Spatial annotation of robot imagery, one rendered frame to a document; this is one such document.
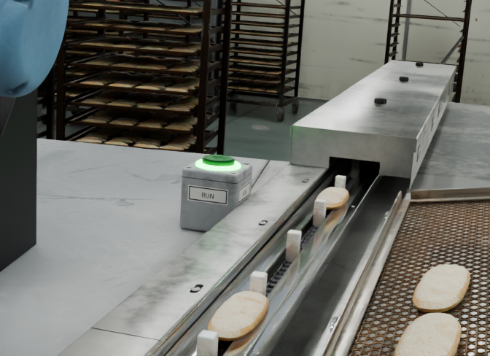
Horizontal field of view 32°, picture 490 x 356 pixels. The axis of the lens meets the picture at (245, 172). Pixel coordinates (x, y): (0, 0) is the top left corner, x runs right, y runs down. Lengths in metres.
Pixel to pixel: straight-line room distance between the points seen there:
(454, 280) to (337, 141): 0.58
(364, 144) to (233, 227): 0.36
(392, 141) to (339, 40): 6.66
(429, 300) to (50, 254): 0.46
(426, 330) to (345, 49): 7.32
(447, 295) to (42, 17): 0.37
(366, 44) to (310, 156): 6.61
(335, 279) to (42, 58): 0.39
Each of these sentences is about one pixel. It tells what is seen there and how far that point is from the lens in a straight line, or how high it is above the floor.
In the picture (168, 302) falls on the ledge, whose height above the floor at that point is 0.86.
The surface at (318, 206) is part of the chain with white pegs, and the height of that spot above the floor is 0.86.
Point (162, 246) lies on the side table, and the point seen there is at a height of 0.82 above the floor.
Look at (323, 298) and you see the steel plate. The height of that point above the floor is 0.82.
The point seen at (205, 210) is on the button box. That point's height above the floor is 0.85.
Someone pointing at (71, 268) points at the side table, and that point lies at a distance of 0.90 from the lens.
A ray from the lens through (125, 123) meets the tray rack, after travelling 3.38.
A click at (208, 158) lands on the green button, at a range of 1.03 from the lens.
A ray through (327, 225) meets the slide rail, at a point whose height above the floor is 0.85.
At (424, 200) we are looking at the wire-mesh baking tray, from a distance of 0.96.
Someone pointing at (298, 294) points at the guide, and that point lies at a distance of 0.73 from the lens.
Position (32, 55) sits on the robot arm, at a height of 1.05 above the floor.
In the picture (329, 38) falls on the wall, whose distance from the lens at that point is 7.87.
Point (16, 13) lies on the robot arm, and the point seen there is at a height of 1.09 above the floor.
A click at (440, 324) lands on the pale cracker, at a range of 0.58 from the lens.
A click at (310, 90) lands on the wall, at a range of 7.94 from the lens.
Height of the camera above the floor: 1.12
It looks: 13 degrees down
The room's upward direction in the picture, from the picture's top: 4 degrees clockwise
